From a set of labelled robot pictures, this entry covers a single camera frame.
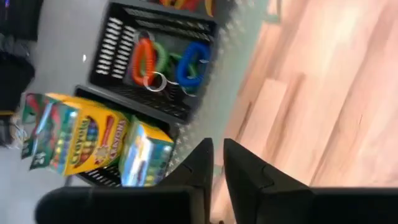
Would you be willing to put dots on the Crayola crayon box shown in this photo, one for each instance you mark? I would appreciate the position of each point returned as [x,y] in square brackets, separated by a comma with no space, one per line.
[34,105]
[93,140]
[146,152]

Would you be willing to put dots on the black plastic mesh basket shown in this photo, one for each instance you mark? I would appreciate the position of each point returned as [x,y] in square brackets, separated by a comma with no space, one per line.
[140,115]
[200,12]
[174,102]

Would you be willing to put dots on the green spiral wrist coil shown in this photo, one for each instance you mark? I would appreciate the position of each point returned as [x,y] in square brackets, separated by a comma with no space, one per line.
[175,57]
[162,59]

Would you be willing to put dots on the red rubber band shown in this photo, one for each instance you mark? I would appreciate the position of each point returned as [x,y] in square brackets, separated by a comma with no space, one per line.
[189,4]

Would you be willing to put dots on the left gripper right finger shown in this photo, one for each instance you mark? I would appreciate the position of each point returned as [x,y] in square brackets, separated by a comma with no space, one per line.
[248,174]

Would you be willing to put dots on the blue spiral wrist coil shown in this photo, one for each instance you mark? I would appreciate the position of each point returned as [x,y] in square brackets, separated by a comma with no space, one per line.
[186,77]

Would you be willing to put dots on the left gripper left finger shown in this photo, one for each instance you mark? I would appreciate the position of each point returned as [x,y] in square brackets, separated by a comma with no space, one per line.
[199,174]

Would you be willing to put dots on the red-orange spiral wrist coil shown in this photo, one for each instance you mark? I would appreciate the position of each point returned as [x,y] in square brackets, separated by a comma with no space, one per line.
[146,49]

